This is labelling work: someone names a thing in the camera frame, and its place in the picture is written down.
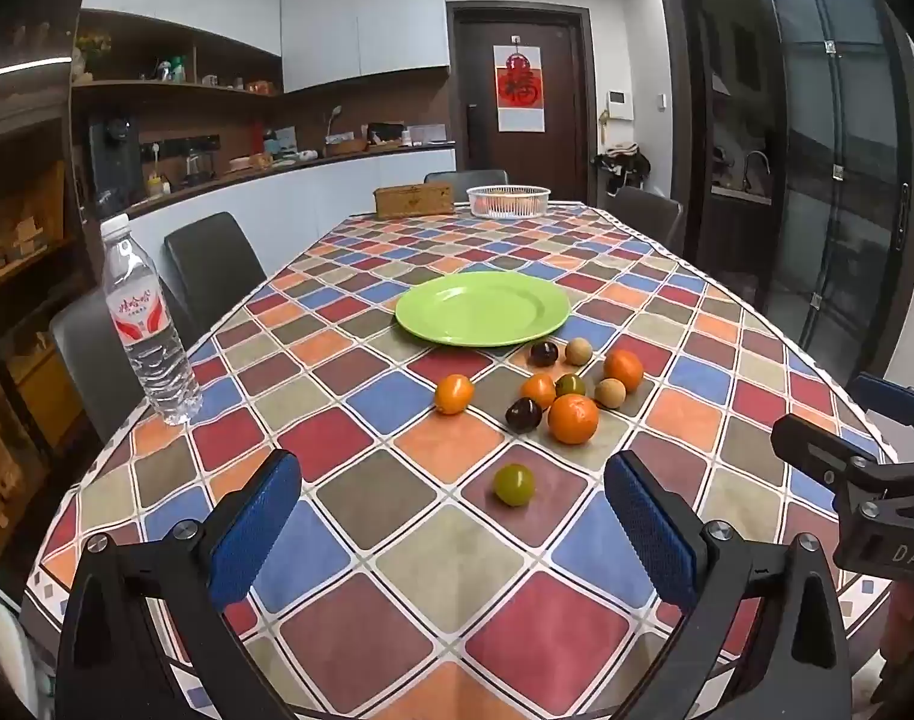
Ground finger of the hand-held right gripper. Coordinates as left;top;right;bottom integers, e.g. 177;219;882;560
849;372;914;432
770;412;914;500

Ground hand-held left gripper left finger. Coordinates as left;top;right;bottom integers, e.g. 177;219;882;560
55;448;302;720

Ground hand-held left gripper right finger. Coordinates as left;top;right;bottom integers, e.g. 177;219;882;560
604;450;852;720

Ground large orange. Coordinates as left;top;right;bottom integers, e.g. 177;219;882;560
547;393;600;445

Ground round orange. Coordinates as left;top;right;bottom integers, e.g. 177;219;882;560
604;349;645;392

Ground small orange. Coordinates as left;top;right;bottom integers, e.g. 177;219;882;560
520;373;558;410

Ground oval orange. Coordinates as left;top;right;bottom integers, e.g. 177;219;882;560
434;375;476;416

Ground green plate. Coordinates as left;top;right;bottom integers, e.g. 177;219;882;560
394;271;572;347

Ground person's right hand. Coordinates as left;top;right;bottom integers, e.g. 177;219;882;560
875;577;914;702

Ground checkered tablecloth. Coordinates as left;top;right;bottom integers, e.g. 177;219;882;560
22;199;900;720

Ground clear water bottle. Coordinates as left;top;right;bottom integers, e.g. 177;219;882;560
100;214;203;427

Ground dark leather chair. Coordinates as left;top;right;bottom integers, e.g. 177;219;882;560
164;211;269;346
424;169;510;203
49;292;195;443
610;187;684;248

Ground glass sliding door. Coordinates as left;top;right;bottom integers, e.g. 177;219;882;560
749;0;914;368

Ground pile of clothes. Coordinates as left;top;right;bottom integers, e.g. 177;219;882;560
592;144;653;196

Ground white kitchen counter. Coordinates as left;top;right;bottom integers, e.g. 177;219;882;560
127;146;458;256

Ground white plastic basket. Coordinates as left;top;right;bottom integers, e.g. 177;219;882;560
466;184;552;220

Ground woven brown box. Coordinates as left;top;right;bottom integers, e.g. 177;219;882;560
373;183;455;221

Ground black water dispenser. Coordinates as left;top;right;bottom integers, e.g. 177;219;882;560
88;116;143;207

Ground dark wooden door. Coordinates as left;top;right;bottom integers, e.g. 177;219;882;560
449;4;594;203

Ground red and white door poster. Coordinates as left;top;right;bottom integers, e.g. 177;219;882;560
493;45;543;131

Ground wooden wall shelf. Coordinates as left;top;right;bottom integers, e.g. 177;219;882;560
70;9;285;98

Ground white wall cabinets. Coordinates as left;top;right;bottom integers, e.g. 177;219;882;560
82;0;446;95

